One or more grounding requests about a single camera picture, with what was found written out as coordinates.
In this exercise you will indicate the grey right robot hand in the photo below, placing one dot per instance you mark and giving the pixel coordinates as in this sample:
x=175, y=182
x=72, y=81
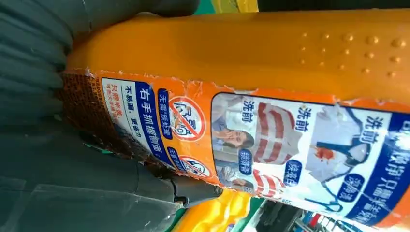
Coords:
x=64, y=185

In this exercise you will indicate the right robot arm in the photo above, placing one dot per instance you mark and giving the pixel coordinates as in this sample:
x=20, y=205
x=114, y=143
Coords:
x=29, y=70

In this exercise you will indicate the yellow plastic sheet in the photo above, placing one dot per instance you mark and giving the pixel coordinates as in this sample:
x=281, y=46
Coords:
x=234, y=4

